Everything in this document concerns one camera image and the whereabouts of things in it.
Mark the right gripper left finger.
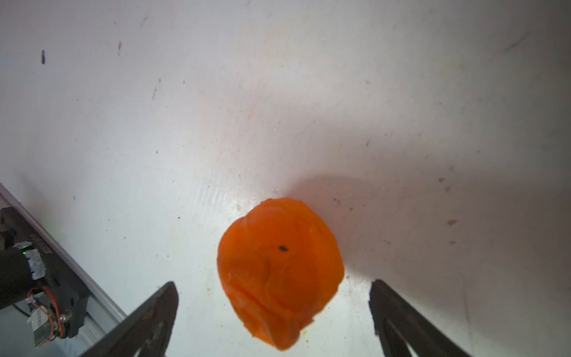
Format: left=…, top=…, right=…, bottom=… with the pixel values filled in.
left=83, top=281, right=179, bottom=356

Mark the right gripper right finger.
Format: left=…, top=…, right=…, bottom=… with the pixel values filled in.
left=369, top=280, right=469, bottom=357

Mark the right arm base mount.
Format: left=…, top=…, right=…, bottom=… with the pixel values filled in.
left=1, top=207, right=90, bottom=345

